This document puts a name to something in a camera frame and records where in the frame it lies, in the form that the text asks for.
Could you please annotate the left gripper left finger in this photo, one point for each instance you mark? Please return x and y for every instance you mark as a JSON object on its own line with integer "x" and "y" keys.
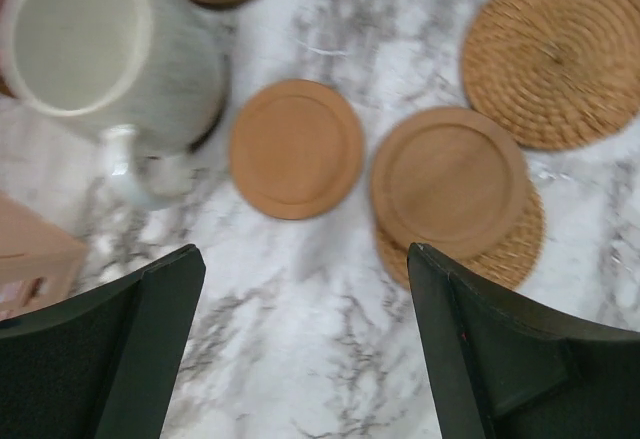
{"x": 102, "y": 364}

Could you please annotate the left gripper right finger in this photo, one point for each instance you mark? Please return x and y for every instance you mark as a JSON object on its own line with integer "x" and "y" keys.
{"x": 501, "y": 365}

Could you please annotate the woven rattan coaster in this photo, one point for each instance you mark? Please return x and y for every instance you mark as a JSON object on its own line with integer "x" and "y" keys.
{"x": 508, "y": 263}
{"x": 556, "y": 74}

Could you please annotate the peach mesh file organizer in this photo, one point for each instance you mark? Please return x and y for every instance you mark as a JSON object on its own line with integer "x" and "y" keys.
{"x": 39, "y": 260}

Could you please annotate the light wooden front coaster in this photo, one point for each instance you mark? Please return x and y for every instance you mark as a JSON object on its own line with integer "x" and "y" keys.
{"x": 449, "y": 177}

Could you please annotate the light wooden coaster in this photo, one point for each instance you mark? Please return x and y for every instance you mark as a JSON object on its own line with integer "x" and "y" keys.
{"x": 449, "y": 177}
{"x": 297, "y": 149}

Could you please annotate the white cream mug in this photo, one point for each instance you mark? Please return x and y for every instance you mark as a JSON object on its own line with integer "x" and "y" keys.
{"x": 146, "y": 79}

